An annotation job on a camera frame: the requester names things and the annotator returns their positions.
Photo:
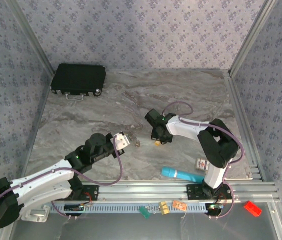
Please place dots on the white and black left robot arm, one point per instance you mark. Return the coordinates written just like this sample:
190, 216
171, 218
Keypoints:
41, 175

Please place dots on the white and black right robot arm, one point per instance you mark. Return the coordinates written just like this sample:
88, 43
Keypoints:
186, 130

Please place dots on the light blue flashlight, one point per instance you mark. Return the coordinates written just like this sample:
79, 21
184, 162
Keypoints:
178, 173

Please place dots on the small red and white box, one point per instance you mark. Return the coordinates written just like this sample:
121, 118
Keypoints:
202, 164

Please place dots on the small circuit board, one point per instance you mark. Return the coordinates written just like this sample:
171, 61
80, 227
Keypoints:
74, 207
214, 207

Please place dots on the yellow tag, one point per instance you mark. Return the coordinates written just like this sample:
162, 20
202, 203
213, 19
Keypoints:
164, 208

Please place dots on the orange tag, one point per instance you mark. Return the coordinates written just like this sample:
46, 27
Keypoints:
180, 205

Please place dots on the green tag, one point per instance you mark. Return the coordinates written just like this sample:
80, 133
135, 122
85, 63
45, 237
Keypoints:
145, 212

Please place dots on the red plastic block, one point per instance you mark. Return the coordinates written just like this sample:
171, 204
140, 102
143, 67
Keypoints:
253, 209

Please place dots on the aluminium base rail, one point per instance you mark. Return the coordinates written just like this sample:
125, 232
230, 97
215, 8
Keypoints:
141, 190

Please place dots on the aluminium frame side rail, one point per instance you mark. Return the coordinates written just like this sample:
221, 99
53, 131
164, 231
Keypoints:
243, 120
36, 125

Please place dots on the silver metal bracket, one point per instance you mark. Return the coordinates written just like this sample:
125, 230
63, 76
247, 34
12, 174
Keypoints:
37, 213

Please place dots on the aluminium frame post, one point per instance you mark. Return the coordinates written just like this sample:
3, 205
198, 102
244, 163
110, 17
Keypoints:
251, 37
32, 37

